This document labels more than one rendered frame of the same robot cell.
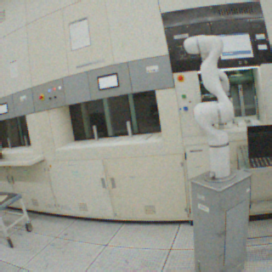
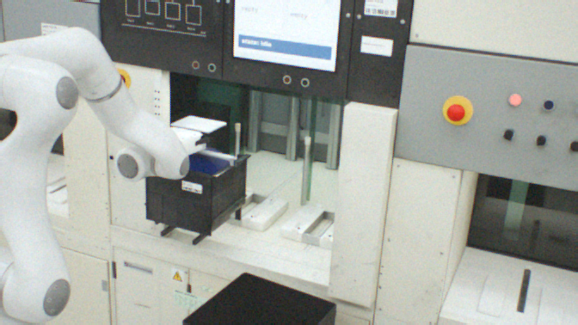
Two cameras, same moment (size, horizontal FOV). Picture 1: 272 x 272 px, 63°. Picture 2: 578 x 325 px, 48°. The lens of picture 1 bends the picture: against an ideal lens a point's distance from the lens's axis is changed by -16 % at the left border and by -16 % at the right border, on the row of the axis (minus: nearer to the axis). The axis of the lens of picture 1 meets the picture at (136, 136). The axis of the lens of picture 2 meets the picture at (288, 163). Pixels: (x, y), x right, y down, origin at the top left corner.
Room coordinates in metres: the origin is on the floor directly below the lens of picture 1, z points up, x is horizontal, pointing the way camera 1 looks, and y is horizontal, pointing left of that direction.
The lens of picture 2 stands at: (0.23, -0.99, 1.82)
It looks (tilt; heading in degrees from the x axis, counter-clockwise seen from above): 21 degrees down; 2
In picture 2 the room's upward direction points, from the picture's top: 3 degrees clockwise
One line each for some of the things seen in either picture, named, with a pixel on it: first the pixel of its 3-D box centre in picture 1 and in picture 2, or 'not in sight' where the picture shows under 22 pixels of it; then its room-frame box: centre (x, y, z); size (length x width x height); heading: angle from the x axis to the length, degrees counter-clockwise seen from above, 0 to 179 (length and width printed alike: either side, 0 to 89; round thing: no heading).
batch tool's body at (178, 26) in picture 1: (229, 113); (291, 178); (2.30, -0.93, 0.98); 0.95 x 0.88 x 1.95; 159
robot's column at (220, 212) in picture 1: (220, 230); not in sight; (1.30, -0.44, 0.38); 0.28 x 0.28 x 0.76; 24
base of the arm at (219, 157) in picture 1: (219, 161); not in sight; (1.30, -0.44, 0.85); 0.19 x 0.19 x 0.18
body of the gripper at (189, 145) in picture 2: not in sight; (176, 142); (1.83, -0.64, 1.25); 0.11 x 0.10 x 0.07; 159
